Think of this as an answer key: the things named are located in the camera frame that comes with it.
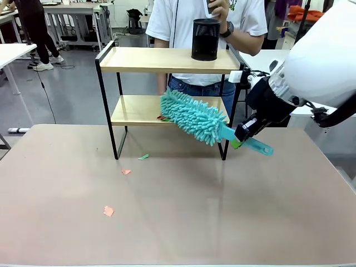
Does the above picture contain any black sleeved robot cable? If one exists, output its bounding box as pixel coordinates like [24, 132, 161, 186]
[307, 91, 356, 128]

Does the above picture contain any person's right forearm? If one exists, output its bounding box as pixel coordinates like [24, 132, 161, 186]
[154, 38, 171, 97]

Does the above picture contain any person's left forearm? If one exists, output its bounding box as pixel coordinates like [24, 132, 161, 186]
[222, 21, 265, 57]

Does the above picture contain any bystander in purple top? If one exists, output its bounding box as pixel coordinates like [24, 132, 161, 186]
[263, 0, 296, 51]

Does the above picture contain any bystander in black clothes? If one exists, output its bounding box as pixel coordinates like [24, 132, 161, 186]
[7, 0, 65, 72]

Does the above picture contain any black wristwatch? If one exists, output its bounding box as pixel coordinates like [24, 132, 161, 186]
[219, 21, 234, 39]

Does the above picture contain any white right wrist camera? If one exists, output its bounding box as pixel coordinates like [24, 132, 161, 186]
[228, 70, 253, 84]

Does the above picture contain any person in white t-shirt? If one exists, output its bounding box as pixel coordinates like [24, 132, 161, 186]
[145, 0, 269, 112]

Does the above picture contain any black floor cable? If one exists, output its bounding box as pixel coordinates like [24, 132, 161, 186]
[35, 66, 75, 125]

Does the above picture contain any person's left hand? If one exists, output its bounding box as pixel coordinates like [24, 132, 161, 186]
[207, 0, 231, 22]

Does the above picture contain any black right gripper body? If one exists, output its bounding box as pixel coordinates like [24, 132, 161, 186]
[245, 76, 293, 132]

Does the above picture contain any teal microfibre duster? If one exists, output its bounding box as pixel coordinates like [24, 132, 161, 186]
[159, 88, 275, 157]

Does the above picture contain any black office chair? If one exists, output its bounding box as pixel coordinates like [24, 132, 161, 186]
[126, 8, 145, 36]

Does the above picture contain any two-tier wood metal shelf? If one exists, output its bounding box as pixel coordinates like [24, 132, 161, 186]
[95, 40, 249, 162]

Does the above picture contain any grey background workbench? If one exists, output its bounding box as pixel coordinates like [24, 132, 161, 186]
[42, 1, 114, 53]

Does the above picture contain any orange cloth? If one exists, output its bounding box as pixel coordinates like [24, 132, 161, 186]
[286, 6, 325, 23]

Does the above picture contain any small white side table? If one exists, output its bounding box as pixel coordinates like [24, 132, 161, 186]
[0, 43, 38, 96]

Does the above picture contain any black mesh pen holder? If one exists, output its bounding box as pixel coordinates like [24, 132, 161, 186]
[190, 18, 221, 62]

